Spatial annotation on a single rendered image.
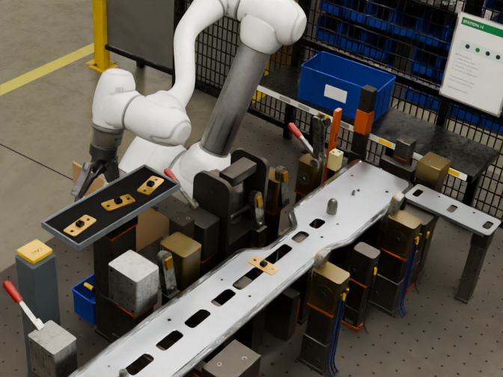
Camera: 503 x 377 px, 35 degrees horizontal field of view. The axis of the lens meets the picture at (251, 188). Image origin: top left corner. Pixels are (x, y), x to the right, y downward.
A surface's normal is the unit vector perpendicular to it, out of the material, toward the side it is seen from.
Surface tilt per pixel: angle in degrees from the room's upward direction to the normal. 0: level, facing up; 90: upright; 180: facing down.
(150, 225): 90
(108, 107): 74
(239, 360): 0
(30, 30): 0
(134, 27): 90
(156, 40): 90
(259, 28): 80
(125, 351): 0
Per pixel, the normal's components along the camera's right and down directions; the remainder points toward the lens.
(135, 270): 0.08, -0.82
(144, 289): 0.79, 0.40
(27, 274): -0.61, 0.41
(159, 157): -0.09, -0.20
